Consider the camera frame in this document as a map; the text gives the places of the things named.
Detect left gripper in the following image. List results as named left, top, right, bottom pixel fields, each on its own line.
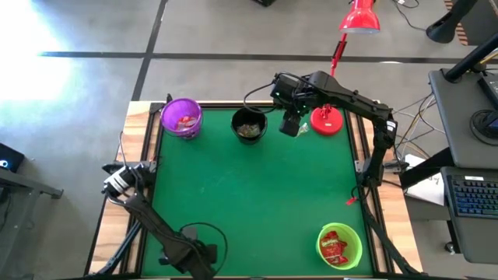
left=157, top=236, right=219, bottom=280

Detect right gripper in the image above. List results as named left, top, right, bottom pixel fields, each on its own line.
left=274, top=91, right=317, bottom=138

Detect green plastic bucket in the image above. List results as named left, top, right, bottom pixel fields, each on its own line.
left=315, top=222, right=363, bottom=271

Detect black plastic bucket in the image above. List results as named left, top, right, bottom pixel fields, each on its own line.
left=230, top=106, right=269, bottom=145

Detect black power strip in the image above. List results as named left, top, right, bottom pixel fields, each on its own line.
left=383, top=159, right=409, bottom=173

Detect purple plastic bucket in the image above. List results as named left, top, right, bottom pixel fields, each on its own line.
left=160, top=97, right=204, bottom=140

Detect red desk lamp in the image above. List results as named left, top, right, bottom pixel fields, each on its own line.
left=310, top=0, right=381, bottom=137

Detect white paper sheet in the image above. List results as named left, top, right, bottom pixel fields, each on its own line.
left=404, top=153, right=446, bottom=207

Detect grey side desk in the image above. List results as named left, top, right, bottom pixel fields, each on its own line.
left=427, top=68, right=498, bottom=170

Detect grey side bench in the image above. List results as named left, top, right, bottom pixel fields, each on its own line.
left=0, top=167, right=65, bottom=280

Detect black pole with foot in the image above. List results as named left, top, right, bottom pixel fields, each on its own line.
left=425, top=0, right=482, bottom=44

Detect round black monitor base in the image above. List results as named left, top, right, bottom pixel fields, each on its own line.
left=469, top=108, right=498, bottom=147

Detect black slanted pole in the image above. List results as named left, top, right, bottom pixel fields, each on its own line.
left=444, top=33, right=498, bottom=83

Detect striped floor mat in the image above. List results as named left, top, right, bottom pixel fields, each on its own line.
left=443, top=0, right=470, bottom=47

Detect backlit black keyboard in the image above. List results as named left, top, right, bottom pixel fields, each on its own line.
left=446, top=173, right=498, bottom=219

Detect black device with light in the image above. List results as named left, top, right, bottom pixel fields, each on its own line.
left=0, top=142, right=26, bottom=174

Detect grey cabinet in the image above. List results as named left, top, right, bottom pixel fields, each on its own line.
left=461, top=0, right=498, bottom=47

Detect grey keyboard tray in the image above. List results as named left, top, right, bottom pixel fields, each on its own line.
left=440, top=166, right=498, bottom=265

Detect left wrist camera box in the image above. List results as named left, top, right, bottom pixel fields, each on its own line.
left=181, top=226, right=199, bottom=242

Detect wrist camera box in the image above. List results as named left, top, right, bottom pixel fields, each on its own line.
left=181, top=226, right=199, bottom=242
left=271, top=72, right=300, bottom=98

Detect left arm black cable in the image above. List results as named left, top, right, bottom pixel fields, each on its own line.
left=177, top=222, right=230, bottom=276

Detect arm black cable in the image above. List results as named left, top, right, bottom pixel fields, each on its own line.
left=177, top=222, right=230, bottom=276
left=243, top=82, right=282, bottom=115

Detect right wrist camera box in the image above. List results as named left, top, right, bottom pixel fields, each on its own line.
left=271, top=72, right=300, bottom=98

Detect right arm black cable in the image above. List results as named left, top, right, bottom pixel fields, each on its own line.
left=243, top=82, right=282, bottom=115

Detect black frame strut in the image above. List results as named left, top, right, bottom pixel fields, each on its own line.
left=87, top=217, right=145, bottom=278
left=359, top=186, right=425, bottom=278

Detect grey cable bundle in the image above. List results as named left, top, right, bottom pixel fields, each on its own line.
left=391, top=91, right=447, bottom=164

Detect floor cable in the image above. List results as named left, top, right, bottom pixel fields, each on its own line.
left=391, top=0, right=427, bottom=32

